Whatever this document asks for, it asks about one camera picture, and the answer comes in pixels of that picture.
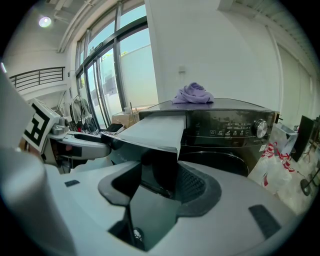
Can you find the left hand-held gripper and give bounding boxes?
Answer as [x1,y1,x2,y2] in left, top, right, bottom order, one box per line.
[21,98,112,175]

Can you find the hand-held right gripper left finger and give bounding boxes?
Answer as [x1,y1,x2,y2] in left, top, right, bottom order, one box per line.
[44,160,146,256]

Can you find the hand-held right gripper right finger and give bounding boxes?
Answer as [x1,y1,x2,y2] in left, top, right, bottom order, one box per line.
[146,160,300,256]

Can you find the black washing machine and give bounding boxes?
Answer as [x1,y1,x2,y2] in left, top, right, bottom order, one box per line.
[138,97,281,179]

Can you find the hanging grey clothes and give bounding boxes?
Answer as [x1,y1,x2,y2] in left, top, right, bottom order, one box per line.
[69,96,92,126]

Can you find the brown cardboard box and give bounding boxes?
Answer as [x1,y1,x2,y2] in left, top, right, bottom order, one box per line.
[111,108,141,129]

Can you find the white red-printed plastic bag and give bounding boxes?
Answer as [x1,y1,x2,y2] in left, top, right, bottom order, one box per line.
[248,140,299,196]

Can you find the black round-base stand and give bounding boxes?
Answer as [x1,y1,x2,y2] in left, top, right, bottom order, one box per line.
[299,166,320,197]

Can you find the silver control knob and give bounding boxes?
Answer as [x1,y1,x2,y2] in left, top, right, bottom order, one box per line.
[254,119,269,139]

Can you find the clear plastic container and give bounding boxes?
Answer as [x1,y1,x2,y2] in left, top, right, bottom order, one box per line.
[279,123,300,141]

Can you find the black metal railing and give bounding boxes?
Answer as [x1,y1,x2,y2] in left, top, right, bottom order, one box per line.
[9,66,66,92]

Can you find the black flat panel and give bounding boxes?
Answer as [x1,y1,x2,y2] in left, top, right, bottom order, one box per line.
[290,115,317,164]

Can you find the purple cloth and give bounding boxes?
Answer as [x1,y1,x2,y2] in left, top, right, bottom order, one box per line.
[171,82,215,105]

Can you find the white ceiling pipes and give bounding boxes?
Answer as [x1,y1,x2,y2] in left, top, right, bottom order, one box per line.
[56,0,118,54]

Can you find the round ceiling lamp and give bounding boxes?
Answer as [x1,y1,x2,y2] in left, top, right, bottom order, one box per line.
[38,15,53,29]

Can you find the black-framed glass window wall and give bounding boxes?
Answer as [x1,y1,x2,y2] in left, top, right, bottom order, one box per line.
[74,1,160,129]

